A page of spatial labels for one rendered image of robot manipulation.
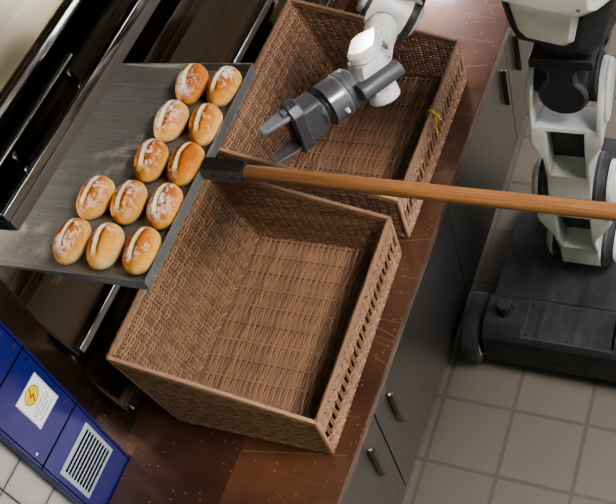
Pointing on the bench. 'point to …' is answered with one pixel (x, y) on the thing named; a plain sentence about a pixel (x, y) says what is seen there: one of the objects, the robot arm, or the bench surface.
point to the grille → (86, 460)
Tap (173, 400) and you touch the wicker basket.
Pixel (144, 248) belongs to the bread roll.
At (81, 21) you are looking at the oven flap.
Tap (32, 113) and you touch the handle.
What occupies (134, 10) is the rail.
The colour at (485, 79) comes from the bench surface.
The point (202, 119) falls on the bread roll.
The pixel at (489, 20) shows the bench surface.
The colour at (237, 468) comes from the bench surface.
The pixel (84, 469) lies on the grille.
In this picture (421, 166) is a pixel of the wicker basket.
